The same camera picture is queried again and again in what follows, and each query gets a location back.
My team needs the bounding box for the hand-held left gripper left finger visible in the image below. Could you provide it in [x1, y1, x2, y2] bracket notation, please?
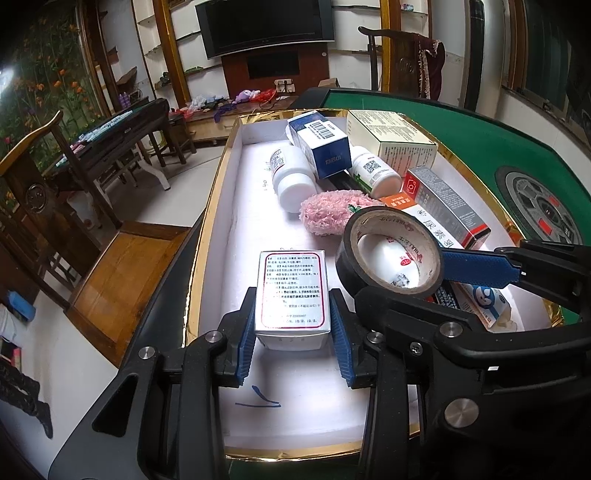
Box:
[48, 286, 258, 480]

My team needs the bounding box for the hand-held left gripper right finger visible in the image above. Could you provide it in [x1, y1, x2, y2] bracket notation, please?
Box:
[329, 288, 428, 480]

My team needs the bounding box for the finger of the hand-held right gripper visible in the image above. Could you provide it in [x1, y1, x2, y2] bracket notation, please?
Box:
[438, 240, 591, 308]
[355, 284, 591, 393]

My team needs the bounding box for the silver medicine box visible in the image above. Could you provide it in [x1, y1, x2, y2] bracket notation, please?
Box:
[254, 249, 332, 352]

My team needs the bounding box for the black tape roll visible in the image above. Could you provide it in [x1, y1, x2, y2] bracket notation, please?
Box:
[335, 206, 445, 303]

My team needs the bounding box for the gold-edged white cardboard box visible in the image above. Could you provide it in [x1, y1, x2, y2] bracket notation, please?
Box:
[185, 108, 566, 460]

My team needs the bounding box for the small white pill bottle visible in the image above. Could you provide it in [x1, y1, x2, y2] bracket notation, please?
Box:
[348, 145, 402, 197]

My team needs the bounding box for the beige medicine box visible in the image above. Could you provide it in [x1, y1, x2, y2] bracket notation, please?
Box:
[346, 109, 438, 178]

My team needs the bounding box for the blue white medicine box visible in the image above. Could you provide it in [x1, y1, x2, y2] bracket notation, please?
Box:
[286, 111, 352, 181]

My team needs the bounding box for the white box blue cartoon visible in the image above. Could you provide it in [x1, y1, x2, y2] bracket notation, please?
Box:
[434, 281, 518, 333]

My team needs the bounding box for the orange white medicine box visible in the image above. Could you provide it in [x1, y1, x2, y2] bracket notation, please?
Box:
[379, 194, 465, 252]

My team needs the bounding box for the grey red medicine box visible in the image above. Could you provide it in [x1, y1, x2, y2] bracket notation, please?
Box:
[402, 165, 491, 250]

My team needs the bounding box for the round table control panel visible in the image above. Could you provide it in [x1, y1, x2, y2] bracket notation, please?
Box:
[495, 166, 583, 245]

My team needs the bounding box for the pink plush toy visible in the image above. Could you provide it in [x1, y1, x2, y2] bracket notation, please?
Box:
[299, 188, 382, 237]

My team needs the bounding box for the maroon fringed cloth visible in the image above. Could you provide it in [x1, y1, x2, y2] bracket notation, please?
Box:
[414, 34, 446, 100]

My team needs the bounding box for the dark wooden stool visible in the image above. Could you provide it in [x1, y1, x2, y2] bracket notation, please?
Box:
[166, 113, 197, 167]

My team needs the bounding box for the low wooden TV bench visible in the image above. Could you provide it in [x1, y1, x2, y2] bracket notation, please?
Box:
[187, 92, 301, 146]

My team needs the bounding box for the dark wooden armchair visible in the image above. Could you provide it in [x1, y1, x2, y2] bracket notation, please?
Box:
[359, 25, 446, 100]

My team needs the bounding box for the dark mahjong table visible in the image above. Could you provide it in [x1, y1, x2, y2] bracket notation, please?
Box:
[44, 98, 171, 227]

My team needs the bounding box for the row of mahjong tiles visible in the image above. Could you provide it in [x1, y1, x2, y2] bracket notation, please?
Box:
[53, 104, 153, 167]

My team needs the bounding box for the carved wooden armchair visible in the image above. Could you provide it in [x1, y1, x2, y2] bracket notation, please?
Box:
[0, 111, 123, 319]

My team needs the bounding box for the black flat television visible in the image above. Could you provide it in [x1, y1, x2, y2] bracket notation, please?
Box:
[196, 0, 336, 60]

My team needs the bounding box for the window with wooden frame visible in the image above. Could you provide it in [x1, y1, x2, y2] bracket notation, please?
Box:
[503, 0, 591, 121]

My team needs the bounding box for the brown TV wall panel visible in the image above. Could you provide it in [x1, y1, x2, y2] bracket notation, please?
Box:
[221, 42, 331, 95]

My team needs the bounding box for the wooden wall shelf unit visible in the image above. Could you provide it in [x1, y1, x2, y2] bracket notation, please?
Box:
[131, 0, 204, 90]

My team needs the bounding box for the floral wall mural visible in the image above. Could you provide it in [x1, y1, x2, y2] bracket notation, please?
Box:
[0, 14, 121, 158]

